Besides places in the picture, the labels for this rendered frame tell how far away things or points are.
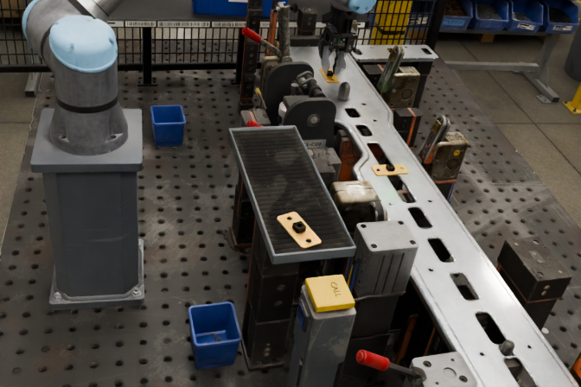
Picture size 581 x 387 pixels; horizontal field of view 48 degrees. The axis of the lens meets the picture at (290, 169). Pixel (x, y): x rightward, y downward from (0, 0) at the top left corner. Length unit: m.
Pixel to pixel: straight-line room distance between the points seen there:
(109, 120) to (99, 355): 0.50
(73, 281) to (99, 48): 0.54
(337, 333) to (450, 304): 0.31
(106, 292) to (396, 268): 0.68
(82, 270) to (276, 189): 0.53
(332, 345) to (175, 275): 0.69
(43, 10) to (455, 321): 0.97
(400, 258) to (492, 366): 0.23
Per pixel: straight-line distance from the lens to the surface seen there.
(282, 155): 1.24
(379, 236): 1.18
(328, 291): 0.98
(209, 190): 1.89
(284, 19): 1.77
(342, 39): 1.79
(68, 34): 1.26
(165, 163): 1.99
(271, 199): 1.13
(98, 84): 1.27
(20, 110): 3.65
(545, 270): 1.37
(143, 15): 2.10
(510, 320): 1.28
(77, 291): 1.55
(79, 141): 1.31
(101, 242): 1.44
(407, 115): 1.81
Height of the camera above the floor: 1.85
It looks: 35 degrees down
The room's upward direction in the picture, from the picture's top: 8 degrees clockwise
